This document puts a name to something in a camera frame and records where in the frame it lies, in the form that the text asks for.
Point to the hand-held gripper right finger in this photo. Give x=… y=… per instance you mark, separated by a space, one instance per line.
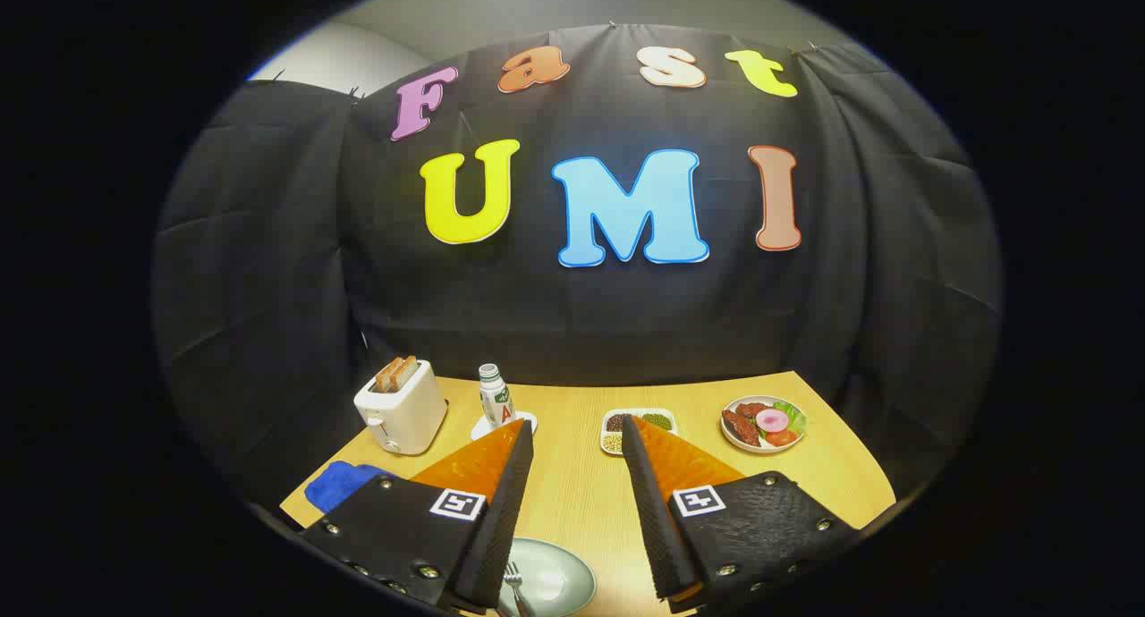
x=648 y=510

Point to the blue cloth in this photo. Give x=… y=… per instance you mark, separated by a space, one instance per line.
x=340 y=485

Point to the pale green plate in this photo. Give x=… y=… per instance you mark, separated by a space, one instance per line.
x=559 y=577

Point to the toast slice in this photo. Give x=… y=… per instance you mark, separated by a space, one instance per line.
x=386 y=377
x=408 y=371

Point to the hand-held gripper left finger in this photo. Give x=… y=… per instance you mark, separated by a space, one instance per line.
x=501 y=519

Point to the white drink bottle red label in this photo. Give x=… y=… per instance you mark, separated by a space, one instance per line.
x=494 y=393

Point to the white square coaster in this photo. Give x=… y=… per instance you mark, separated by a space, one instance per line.
x=483 y=431

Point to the white plate with food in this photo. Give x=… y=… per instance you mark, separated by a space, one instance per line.
x=760 y=420

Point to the white divided tray with beans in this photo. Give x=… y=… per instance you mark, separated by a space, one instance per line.
x=613 y=425

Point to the white toaster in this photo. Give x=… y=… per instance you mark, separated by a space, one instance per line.
x=407 y=416

